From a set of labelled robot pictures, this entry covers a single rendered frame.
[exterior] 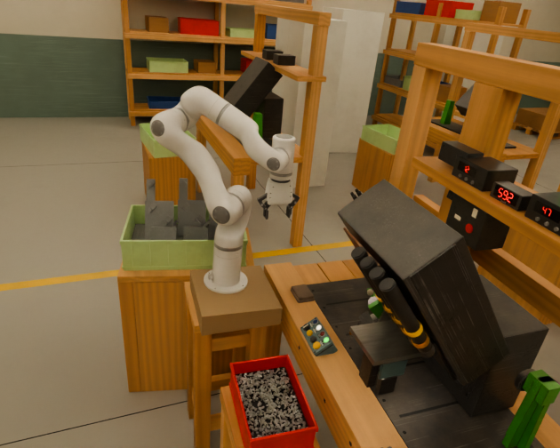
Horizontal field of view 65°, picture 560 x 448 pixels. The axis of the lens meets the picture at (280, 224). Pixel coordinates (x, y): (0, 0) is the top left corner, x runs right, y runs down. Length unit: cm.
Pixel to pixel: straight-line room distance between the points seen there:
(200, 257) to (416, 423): 126
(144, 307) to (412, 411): 140
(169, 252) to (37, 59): 624
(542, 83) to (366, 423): 117
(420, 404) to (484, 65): 118
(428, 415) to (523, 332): 40
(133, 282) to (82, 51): 617
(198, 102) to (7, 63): 671
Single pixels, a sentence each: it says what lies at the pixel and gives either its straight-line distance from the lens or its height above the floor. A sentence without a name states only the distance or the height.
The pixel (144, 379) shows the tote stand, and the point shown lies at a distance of 272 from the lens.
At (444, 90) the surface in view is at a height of 102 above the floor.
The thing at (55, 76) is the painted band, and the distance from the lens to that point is 820.
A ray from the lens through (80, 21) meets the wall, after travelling 808.
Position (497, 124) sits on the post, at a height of 173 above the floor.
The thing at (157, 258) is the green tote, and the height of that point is 86.
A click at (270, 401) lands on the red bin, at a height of 89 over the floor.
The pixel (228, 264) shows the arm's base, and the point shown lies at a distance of 183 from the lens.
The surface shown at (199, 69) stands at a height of 90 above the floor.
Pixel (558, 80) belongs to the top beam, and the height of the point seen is 191.
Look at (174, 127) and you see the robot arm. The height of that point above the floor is 161.
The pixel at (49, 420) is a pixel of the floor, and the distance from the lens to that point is 279.
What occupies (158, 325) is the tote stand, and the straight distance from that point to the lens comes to 245.
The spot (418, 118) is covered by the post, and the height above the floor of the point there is 164.
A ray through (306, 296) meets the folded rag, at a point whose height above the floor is 93.
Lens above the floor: 205
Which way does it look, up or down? 27 degrees down
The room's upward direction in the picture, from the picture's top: 5 degrees clockwise
